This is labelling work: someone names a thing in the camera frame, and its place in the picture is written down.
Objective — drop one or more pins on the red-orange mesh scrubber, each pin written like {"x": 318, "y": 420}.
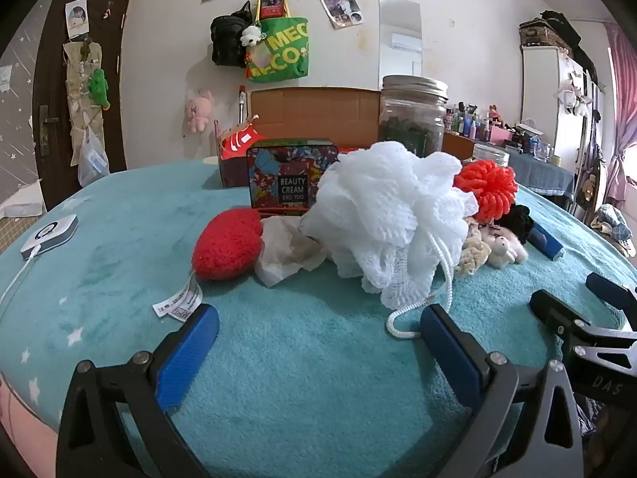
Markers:
{"x": 487, "y": 186}

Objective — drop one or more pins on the floral tin box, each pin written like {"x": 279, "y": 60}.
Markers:
{"x": 278, "y": 169}

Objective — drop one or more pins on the clear plastic bag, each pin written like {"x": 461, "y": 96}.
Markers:
{"x": 93, "y": 159}

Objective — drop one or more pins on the white pole with orange tip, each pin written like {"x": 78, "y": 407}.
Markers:
{"x": 243, "y": 104}

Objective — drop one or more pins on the photo poster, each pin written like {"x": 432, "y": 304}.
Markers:
{"x": 341, "y": 7}

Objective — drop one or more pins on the row of cosmetic bottles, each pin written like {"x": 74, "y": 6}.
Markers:
{"x": 468, "y": 122}

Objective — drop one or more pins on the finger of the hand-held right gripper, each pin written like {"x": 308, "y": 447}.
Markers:
{"x": 557, "y": 311}
{"x": 609, "y": 290}

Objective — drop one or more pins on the dark bag on wardrobe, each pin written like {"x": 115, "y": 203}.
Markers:
{"x": 547, "y": 30}

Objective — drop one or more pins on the table with blue cloth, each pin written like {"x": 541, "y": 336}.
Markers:
{"x": 542, "y": 174}

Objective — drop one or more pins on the pile of clothes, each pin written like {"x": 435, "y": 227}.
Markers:
{"x": 614, "y": 224}

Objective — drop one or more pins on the panda plush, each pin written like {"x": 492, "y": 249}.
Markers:
{"x": 251, "y": 36}

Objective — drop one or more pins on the green plush toy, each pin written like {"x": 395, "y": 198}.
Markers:
{"x": 99, "y": 87}

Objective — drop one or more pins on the green tote bag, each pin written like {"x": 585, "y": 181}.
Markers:
{"x": 283, "y": 45}

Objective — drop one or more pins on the glass jar with metal lid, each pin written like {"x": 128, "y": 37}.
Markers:
{"x": 408, "y": 119}

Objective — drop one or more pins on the pink curtain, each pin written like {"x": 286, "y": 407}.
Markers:
{"x": 622, "y": 84}

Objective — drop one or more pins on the white tissue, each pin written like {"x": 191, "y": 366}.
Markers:
{"x": 283, "y": 254}

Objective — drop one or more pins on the clear jar with gold contents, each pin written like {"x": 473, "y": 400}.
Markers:
{"x": 490, "y": 155}

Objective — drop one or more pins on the white plush bunny clip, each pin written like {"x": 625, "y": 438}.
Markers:
{"x": 502, "y": 249}

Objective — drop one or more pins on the dark wooden door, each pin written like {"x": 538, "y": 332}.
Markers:
{"x": 117, "y": 109}

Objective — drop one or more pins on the photo on door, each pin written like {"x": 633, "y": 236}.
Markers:
{"x": 76, "y": 17}

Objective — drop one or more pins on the pink plush toy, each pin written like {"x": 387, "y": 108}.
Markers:
{"x": 199, "y": 109}

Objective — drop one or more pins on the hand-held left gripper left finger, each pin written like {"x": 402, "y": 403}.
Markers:
{"x": 189, "y": 346}

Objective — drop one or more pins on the white wardrobe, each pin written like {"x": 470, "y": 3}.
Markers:
{"x": 542, "y": 89}

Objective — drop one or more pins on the hanging fabric organizer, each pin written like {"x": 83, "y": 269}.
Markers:
{"x": 79, "y": 104}

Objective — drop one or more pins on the blue tissue pack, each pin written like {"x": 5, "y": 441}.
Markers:
{"x": 545, "y": 241}

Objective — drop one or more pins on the cardboard box with red lining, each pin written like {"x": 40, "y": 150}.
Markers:
{"x": 308, "y": 109}

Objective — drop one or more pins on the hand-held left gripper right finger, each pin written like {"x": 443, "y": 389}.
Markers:
{"x": 448, "y": 353}

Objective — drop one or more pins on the red photo card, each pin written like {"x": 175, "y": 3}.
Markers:
{"x": 272, "y": 5}

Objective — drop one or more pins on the black bag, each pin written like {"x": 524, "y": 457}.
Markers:
{"x": 226, "y": 35}

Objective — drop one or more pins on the white charger device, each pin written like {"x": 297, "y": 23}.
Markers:
{"x": 50, "y": 234}

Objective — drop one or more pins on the white mesh bath pouf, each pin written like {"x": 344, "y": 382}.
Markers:
{"x": 388, "y": 199}

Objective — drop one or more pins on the black scrunchie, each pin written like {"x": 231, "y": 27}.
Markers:
{"x": 517, "y": 219}

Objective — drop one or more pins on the red heart sponge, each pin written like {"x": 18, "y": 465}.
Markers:
{"x": 226, "y": 244}

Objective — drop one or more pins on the wall mirror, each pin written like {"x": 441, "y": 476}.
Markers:
{"x": 400, "y": 45}

